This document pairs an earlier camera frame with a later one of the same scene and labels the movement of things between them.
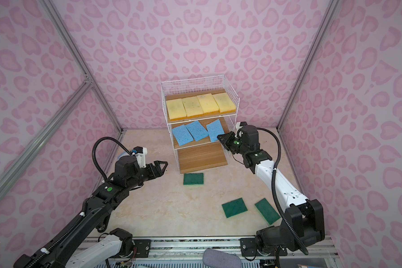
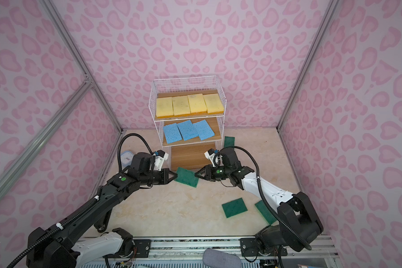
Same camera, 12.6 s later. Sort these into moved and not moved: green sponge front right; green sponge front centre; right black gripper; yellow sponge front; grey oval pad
Moved: yellow sponge front; right black gripper
Not moved: grey oval pad; green sponge front right; green sponge front centre
